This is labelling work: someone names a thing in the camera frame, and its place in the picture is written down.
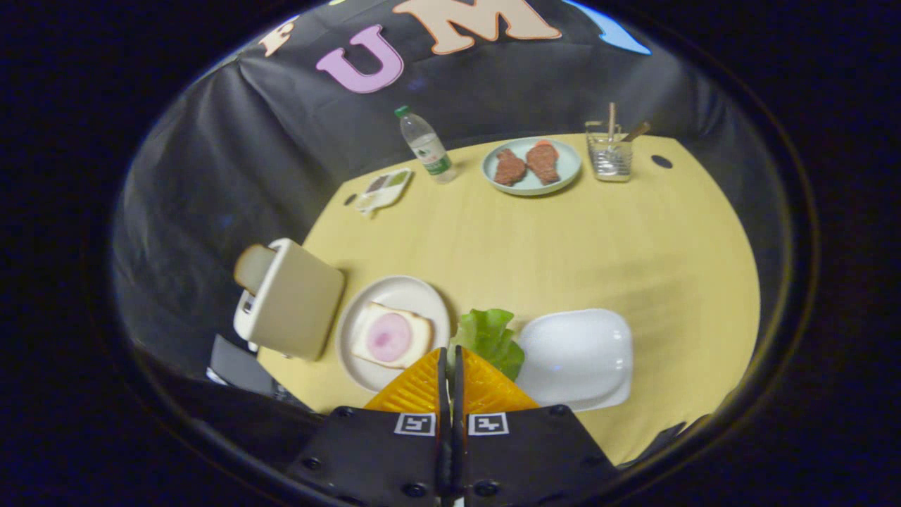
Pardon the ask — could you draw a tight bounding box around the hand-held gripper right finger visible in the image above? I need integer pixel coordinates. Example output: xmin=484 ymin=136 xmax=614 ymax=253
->
xmin=453 ymin=344 xmax=622 ymax=507

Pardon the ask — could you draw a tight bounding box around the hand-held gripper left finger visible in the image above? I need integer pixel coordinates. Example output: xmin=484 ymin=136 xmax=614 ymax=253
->
xmin=285 ymin=347 xmax=452 ymax=507

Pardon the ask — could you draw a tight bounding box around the green lettuce leaf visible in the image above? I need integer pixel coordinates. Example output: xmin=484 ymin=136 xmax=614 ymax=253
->
xmin=448 ymin=308 xmax=526 ymax=382

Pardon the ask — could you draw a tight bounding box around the toasted bread slice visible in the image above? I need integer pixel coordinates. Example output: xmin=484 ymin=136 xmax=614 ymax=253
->
xmin=234 ymin=244 xmax=277 ymax=295

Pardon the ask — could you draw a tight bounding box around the white rounded square dish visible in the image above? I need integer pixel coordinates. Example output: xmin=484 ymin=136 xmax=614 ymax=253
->
xmin=516 ymin=308 xmax=634 ymax=413

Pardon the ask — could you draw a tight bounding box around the pink ham slice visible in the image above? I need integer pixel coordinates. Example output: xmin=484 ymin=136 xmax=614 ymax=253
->
xmin=366 ymin=313 xmax=413 ymax=363

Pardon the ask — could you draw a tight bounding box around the white bread slice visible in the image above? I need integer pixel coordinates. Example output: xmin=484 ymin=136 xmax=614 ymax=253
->
xmin=351 ymin=302 xmax=434 ymax=370

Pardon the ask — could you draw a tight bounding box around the beige round plate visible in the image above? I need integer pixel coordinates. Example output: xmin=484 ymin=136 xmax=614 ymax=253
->
xmin=335 ymin=275 xmax=451 ymax=394

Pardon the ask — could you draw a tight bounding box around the cream white toaster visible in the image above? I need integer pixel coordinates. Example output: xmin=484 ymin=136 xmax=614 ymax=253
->
xmin=233 ymin=238 xmax=346 ymax=362

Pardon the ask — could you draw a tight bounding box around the white divided seasoning tray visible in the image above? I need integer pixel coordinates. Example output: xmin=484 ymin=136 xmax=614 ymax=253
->
xmin=354 ymin=168 xmax=414 ymax=218

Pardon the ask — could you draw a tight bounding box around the brown meat patty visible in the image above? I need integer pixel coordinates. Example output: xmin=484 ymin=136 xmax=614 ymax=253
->
xmin=493 ymin=148 xmax=528 ymax=187
xmin=526 ymin=140 xmax=561 ymax=185

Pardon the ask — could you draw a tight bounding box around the pale blue round plate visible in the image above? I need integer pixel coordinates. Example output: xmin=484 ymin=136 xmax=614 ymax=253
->
xmin=481 ymin=137 xmax=583 ymax=196

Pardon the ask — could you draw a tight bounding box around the clear glass utensil holder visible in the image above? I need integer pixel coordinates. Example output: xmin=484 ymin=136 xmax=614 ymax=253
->
xmin=585 ymin=121 xmax=634 ymax=182

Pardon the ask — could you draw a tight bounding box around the clear plastic water bottle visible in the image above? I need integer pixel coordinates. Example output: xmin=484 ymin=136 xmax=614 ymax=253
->
xmin=394 ymin=106 xmax=459 ymax=184

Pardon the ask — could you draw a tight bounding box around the black backdrop cloth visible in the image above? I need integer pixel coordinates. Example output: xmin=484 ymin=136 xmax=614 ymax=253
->
xmin=109 ymin=0 xmax=761 ymax=467

